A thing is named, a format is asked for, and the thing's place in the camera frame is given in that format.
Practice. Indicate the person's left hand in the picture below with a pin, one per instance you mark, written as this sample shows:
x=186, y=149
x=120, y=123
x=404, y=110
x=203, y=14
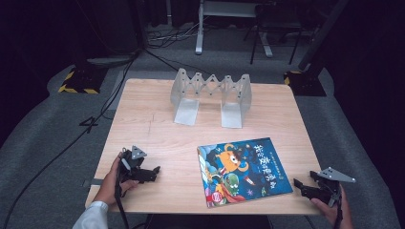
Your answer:
x=110, y=186

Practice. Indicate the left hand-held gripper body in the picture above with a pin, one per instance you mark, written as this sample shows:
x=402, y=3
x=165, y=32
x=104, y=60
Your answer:
x=135, y=159

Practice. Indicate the person's right hand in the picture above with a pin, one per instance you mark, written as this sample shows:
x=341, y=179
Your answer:
x=337, y=213

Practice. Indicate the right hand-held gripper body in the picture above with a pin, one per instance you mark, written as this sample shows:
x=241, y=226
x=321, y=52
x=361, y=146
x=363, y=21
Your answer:
x=332, y=184

